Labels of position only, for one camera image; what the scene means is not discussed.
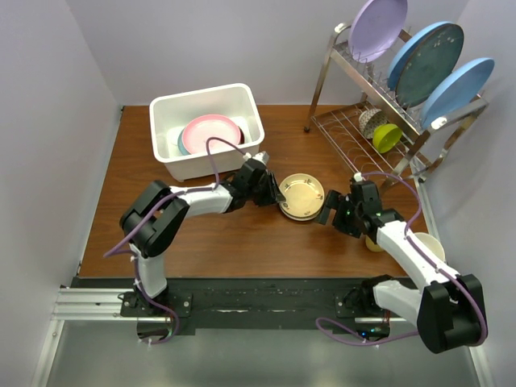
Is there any white plastic bin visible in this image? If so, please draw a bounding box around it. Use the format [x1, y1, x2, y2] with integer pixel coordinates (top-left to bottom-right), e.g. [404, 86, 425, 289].
[149, 83, 264, 181]

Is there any lime green bowl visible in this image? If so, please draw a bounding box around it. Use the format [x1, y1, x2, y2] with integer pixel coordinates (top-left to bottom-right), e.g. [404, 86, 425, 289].
[372, 123, 403, 154]

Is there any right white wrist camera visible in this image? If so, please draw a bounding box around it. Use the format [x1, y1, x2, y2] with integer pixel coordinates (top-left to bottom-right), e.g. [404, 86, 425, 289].
[352, 173, 364, 183]

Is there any cream cup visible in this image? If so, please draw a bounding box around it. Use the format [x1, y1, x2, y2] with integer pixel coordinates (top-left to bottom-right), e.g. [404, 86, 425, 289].
[365, 236, 384, 252]
[414, 232, 446, 262]

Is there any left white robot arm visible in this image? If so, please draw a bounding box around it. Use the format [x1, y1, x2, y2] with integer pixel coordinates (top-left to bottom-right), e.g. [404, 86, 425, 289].
[120, 152, 285, 317]

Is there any steel dish rack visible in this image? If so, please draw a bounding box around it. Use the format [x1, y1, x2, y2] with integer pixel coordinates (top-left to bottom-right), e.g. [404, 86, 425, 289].
[304, 23, 489, 192]

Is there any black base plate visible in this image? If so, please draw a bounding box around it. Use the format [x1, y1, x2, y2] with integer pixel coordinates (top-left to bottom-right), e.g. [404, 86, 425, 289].
[70, 275, 388, 339]

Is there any small cream floral plate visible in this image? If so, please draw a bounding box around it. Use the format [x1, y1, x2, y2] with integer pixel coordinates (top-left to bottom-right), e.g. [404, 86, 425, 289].
[279, 173, 325, 216]

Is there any patterned white bowl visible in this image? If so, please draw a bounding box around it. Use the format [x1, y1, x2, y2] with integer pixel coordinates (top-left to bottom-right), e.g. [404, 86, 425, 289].
[359, 108, 389, 139]

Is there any blue cream leaf plate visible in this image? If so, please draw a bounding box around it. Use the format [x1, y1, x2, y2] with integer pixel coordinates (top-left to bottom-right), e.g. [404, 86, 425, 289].
[177, 129, 189, 156]

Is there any pink plastic plate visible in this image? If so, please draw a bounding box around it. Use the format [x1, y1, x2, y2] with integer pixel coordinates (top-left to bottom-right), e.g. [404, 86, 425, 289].
[183, 114, 240, 155]

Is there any red rimmed beige plate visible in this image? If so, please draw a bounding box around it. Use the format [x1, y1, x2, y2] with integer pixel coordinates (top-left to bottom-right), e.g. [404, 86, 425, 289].
[238, 126, 245, 144]

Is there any light blue plate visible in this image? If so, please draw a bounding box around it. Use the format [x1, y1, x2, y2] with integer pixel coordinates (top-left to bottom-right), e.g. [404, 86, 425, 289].
[387, 21, 448, 91]
[420, 57, 495, 128]

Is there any lavender plate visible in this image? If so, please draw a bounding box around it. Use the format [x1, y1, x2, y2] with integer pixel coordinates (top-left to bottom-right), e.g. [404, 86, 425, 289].
[348, 0, 408, 63]

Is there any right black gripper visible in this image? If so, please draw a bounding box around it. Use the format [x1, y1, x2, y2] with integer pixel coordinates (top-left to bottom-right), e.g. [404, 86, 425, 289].
[314, 189, 362, 239]

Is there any dark teal plate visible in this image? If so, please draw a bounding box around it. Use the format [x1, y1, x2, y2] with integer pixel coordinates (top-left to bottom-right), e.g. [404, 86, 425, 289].
[395, 23, 464, 109]

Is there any aluminium rail frame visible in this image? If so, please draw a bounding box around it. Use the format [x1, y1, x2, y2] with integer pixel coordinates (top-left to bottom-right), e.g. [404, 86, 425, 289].
[33, 286, 494, 386]

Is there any light blue plate front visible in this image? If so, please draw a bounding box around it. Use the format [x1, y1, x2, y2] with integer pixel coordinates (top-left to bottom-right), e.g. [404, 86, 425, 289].
[420, 57, 495, 128]

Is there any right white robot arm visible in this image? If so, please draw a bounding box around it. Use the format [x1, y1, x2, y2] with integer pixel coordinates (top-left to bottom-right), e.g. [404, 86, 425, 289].
[318, 174, 488, 354]

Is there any light blue plate behind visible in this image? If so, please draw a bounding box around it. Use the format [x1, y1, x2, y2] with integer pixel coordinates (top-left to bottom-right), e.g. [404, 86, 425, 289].
[387, 21, 448, 91]

